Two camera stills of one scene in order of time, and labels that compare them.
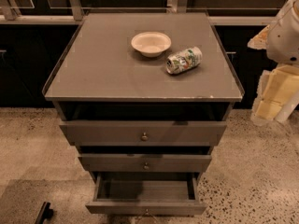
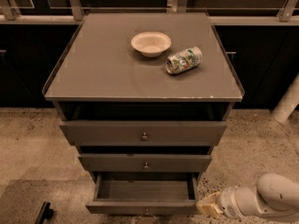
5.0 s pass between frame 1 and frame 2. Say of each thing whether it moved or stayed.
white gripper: moved
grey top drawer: stayed
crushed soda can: stayed
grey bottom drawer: stayed
